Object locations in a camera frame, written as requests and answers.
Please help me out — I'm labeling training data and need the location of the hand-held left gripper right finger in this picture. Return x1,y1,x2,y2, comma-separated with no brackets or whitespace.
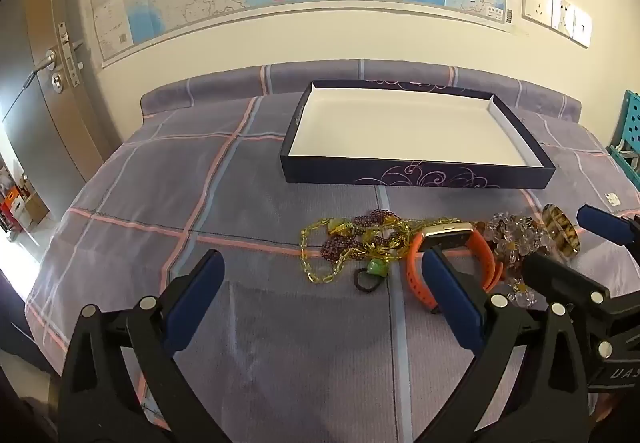
420,246,592,443

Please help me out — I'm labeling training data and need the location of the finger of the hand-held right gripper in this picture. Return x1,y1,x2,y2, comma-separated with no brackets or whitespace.
576,204,640,245
520,252,612,312

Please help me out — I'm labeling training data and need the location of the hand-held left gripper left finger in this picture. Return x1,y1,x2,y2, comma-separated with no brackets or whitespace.
59,249,226,443

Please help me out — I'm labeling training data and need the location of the tortoiseshell bangle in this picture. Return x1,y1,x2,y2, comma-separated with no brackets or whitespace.
542,204,582,255

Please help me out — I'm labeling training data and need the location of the orange smart watch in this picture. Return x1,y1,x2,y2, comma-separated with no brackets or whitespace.
405,221,506,314

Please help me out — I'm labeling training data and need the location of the clear crystal bead bracelet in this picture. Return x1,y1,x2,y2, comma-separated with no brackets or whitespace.
482,212,551,307

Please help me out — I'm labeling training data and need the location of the green stone ring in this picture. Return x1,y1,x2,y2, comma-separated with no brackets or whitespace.
348,259,389,294

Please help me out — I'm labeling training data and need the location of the yellow chain necklace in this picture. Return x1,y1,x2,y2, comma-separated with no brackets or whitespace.
299,217,451,285

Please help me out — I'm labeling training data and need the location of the dark red bead necklace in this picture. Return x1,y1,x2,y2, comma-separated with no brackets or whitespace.
324,209,408,264

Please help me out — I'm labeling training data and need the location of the dark blue shallow cardboard box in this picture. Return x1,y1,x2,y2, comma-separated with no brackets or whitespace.
279,80,557,190

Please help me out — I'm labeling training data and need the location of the teal perforated plastic chair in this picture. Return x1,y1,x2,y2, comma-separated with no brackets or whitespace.
606,90,640,189

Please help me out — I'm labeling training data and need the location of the checked purple bed sheet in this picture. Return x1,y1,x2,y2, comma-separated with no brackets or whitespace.
25,59,640,443

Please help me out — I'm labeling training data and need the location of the brown cardboard box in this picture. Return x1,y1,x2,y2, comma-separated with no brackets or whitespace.
20,178,50,225

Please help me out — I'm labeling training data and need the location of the orange box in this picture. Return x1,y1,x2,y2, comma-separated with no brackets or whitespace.
0,188,26,230

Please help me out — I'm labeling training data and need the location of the grey brown door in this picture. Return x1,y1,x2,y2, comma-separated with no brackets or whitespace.
0,0,126,249

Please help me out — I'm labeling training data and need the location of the silver door lock plate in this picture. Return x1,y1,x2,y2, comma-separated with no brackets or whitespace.
57,22,83,86

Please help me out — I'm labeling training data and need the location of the white wall socket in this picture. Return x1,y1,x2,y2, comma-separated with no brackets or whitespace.
522,0,555,26

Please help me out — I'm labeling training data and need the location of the silver door handle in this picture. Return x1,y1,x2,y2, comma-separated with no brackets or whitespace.
22,48,58,86

